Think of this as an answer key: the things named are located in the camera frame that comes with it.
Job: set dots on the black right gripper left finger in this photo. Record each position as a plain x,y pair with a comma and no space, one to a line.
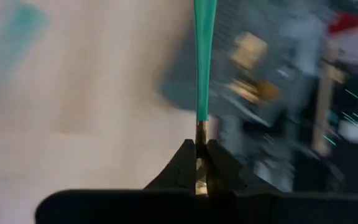
179,168

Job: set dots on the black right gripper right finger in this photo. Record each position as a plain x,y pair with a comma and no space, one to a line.
225,171

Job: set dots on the red storage bin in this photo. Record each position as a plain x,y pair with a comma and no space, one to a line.
346,21

